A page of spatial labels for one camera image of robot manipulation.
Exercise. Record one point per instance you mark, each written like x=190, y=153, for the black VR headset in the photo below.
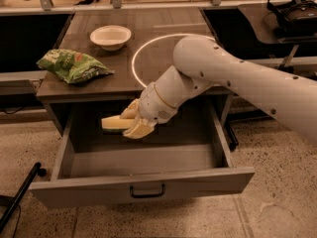
x=297, y=17

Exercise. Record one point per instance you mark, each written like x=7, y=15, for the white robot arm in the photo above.
x=199, y=63

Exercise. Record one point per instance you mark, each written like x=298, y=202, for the black metal stand leg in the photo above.
x=12, y=202

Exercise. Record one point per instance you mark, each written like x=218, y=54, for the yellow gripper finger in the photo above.
x=131, y=111
x=141, y=127

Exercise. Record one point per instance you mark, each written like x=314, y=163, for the white bowl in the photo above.
x=110, y=38

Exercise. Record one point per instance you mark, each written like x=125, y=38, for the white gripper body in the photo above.
x=153, y=105

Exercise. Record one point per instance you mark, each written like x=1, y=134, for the dark side table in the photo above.
x=266, y=28

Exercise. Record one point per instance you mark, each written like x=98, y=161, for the green chip bag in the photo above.
x=72, y=67

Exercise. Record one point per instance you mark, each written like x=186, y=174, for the black drawer handle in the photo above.
x=147, y=192

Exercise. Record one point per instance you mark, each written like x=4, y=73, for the grey wooden cabinet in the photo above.
x=145, y=57

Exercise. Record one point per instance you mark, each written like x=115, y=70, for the yellow sponge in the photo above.
x=116, y=123

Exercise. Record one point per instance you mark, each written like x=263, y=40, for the open grey top drawer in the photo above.
x=189, y=154

